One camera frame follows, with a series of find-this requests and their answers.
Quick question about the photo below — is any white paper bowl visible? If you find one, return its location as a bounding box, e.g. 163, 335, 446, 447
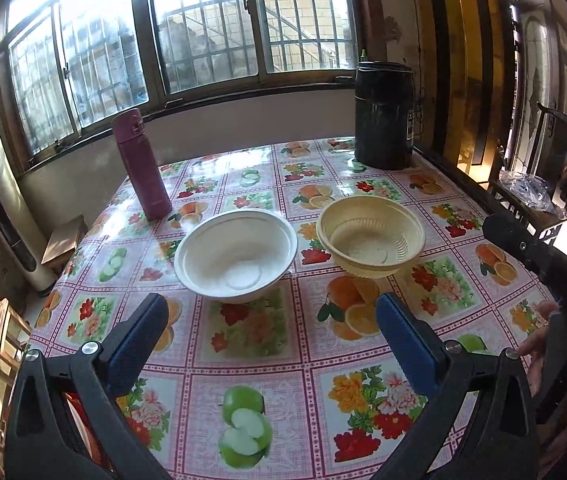
173, 209, 299, 304

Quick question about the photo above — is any person's right hand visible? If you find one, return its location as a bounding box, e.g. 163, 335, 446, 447
517, 300, 560, 396

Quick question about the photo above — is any clear plastic bag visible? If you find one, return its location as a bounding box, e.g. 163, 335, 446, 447
498, 170, 567, 220

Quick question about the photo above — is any dark wooden chair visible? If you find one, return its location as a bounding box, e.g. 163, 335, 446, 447
489, 103, 567, 244

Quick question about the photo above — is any floral fruit tablecloth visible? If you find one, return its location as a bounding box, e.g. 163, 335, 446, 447
25, 136, 560, 480

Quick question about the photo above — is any low wooden stool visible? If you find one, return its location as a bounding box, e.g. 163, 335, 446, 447
42, 214, 88, 275

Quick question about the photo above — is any black cylindrical container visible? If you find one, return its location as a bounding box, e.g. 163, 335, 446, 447
355, 61, 416, 170

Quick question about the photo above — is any magenta thermos bottle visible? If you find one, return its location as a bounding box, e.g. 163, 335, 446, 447
111, 108, 172, 221

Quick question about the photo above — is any window with metal bars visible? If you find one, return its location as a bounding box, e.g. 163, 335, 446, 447
0, 0, 363, 169

